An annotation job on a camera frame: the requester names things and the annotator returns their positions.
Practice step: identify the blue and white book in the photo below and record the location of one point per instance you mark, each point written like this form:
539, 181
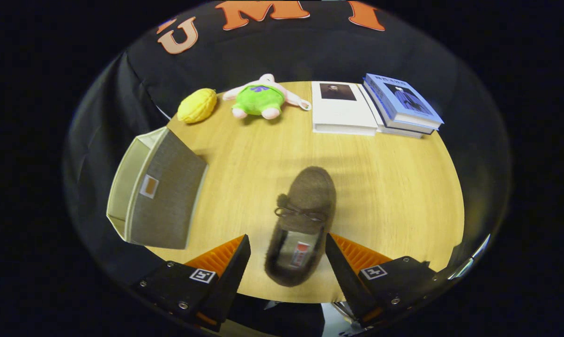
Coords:
404, 132

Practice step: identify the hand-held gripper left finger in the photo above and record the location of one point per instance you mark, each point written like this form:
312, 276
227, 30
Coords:
233, 276

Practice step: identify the chrome metal bar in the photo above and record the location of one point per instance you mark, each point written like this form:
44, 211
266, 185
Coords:
471, 257

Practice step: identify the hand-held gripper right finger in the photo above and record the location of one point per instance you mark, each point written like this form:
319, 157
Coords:
345, 276

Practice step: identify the beige fabric storage box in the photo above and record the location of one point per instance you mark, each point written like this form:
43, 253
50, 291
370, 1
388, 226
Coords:
165, 206

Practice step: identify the brown suede shoe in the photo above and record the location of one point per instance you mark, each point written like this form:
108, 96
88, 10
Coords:
310, 192

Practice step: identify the yellow knitted plush ball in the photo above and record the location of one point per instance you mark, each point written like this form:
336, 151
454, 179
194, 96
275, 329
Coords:
196, 106

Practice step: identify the pink starfish plush toy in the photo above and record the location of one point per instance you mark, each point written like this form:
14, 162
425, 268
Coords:
258, 100

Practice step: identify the blue cover book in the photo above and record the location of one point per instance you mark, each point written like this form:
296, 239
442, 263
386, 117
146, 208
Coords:
404, 100

